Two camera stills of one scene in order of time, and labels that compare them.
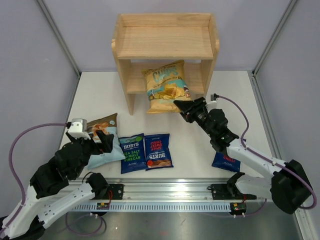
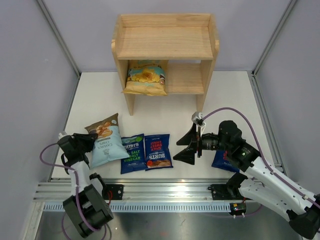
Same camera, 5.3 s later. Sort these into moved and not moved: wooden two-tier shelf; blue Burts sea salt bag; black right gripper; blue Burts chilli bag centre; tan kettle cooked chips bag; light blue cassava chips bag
Moved: black right gripper; tan kettle cooked chips bag
Not moved: wooden two-tier shelf; light blue cassava chips bag; blue Burts sea salt bag; blue Burts chilli bag centre
